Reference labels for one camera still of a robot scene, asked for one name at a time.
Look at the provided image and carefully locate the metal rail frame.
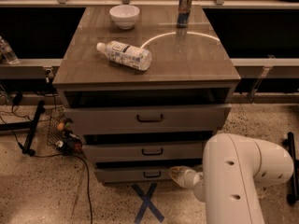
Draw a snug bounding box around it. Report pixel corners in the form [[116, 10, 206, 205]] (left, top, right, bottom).
[[0, 0, 299, 105]]

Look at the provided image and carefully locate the clear bottle at left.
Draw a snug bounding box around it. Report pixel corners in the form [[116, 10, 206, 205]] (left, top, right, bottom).
[[0, 36, 19, 64]]

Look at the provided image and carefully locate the grey drawer cabinet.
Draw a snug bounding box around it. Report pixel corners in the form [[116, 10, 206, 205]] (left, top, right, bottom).
[[51, 5, 242, 173]]

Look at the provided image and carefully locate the blue silver drink can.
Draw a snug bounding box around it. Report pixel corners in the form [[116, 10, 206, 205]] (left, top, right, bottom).
[[177, 0, 192, 28]]

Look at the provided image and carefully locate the wire basket with fruit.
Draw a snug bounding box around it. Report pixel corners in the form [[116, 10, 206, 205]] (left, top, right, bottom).
[[47, 106, 82, 155]]

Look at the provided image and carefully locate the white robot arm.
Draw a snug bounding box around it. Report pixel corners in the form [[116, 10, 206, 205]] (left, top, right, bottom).
[[169, 133, 294, 224]]

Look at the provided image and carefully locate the grey top drawer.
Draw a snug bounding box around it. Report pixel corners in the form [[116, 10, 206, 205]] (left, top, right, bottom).
[[64, 105, 231, 135]]

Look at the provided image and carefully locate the black stand leg left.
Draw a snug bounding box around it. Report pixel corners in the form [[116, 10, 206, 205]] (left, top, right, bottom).
[[0, 101, 45, 156]]

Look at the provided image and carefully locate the black stand leg right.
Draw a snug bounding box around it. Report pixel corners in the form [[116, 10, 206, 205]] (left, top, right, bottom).
[[283, 132, 299, 205]]

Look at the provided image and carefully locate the black floor cable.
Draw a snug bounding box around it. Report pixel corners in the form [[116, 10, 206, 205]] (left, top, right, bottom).
[[0, 91, 93, 224]]

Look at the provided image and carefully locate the grey middle drawer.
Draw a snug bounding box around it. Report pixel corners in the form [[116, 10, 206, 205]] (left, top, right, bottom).
[[83, 131, 213, 162]]

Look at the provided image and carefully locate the black stand leg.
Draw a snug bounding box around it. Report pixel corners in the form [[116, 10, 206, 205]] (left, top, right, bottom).
[[283, 132, 299, 205], [0, 101, 45, 156]]

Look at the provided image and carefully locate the grey drawer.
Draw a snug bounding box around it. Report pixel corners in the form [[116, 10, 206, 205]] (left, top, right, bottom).
[[64, 105, 231, 135], [83, 131, 213, 162], [93, 161, 204, 185]]

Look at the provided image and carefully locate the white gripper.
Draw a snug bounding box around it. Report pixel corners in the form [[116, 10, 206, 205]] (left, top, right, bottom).
[[169, 166, 203, 189]]

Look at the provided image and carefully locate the clear plastic water bottle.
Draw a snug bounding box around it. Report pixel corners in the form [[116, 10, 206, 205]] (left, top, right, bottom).
[[96, 41, 152, 71]]

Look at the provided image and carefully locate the grey bottom drawer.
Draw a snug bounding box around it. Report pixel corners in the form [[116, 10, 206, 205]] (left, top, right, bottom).
[[93, 161, 204, 185]]

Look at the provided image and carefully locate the white ceramic bowl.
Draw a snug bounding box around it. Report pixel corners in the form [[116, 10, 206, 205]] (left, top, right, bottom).
[[109, 5, 140, 30]]

